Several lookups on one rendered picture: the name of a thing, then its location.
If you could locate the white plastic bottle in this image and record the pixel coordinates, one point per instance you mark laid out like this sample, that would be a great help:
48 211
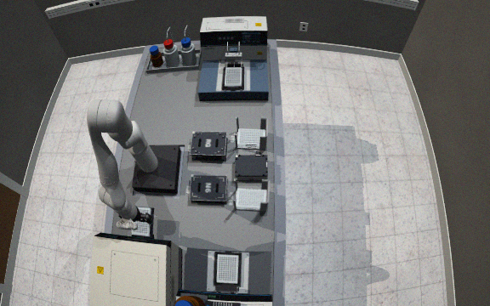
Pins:
172 59

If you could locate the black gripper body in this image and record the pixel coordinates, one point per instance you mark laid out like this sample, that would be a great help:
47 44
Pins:
137 216

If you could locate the red bottle cap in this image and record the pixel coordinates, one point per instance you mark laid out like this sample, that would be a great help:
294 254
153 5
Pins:
168 43

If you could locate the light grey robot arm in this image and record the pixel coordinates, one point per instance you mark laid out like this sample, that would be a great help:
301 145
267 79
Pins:
108 116

